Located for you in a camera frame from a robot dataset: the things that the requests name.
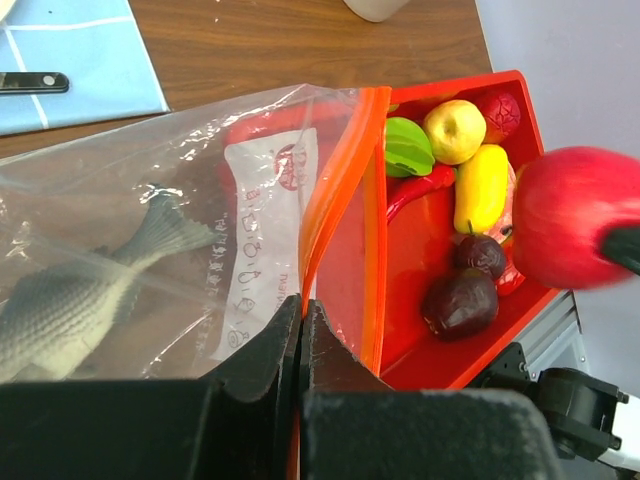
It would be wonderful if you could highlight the black handled fork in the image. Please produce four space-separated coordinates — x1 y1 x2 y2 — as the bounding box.
0 72 70 95

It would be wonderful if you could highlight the dark red plum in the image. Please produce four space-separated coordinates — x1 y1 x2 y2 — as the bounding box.
453 234 507 280
421 268 499 341

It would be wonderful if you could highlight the floral mug green inside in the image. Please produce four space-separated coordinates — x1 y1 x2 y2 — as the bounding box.
344 0 409 23

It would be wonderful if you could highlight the red pink peach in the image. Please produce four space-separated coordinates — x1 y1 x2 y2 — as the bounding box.
488 165 525 297

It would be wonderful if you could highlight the yellow apple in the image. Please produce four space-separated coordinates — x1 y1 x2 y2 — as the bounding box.
423 99 487 165

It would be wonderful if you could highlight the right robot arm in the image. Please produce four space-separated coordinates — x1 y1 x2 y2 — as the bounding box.
469 292 639 479

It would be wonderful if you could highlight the red chili pepper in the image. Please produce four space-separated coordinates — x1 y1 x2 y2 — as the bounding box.
386 164 457 223

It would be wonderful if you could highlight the red apple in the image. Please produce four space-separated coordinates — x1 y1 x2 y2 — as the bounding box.
513 147 639 290

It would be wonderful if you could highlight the red textured lychee fruit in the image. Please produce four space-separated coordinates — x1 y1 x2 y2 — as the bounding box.
475 91 521 144

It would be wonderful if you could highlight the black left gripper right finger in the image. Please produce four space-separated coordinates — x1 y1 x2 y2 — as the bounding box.
299 301 565 479

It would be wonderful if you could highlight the clear zip top bag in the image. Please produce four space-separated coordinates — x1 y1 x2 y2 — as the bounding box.
1 85 391 382

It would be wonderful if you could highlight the blue checked cloth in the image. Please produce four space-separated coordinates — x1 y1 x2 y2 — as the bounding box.
1 0 169 135

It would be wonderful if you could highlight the grey toy fish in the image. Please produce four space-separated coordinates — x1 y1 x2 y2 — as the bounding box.
1 191 219 383

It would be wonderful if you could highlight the red plastic tray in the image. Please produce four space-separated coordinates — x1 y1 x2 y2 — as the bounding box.
218 70 555 390

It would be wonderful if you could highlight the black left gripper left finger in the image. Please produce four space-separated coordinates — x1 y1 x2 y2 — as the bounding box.
1 295 302 479

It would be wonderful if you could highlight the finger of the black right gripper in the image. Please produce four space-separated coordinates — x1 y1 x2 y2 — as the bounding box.
600 227 640 275

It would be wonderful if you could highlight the yellow lemon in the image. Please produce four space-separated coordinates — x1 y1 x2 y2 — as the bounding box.
453 144 509 234

